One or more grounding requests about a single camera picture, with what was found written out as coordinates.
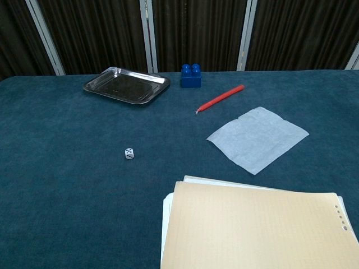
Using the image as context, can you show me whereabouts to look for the beige punched grid paper sheet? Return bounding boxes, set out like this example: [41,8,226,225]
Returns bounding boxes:
[160,180,359,269]

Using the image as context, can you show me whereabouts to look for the white tissue paper sheet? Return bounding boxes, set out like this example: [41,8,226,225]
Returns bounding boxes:
[206,106,310,176]

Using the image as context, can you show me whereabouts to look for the grey metal partition post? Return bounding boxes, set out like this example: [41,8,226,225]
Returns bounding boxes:
[25,0,67,76]
[236,0,258,72]
[139,0,159,73]
[344,41,359,71]

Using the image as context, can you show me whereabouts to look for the shiny metal tray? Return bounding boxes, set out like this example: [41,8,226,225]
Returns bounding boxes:
[82,66,172,107]

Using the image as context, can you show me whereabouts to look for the dark pleated curtain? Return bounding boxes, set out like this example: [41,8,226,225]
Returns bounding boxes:
[0,0,359,82]

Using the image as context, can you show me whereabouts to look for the blue plastic building block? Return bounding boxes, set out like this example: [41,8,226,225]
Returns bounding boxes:
[180,63,203,89]

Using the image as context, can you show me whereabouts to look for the red candle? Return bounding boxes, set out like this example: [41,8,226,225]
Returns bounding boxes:
[195,85,246,115]

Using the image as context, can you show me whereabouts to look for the blue-green velvet tablecloth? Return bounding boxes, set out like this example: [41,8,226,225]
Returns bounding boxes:
[0,69,359,269]

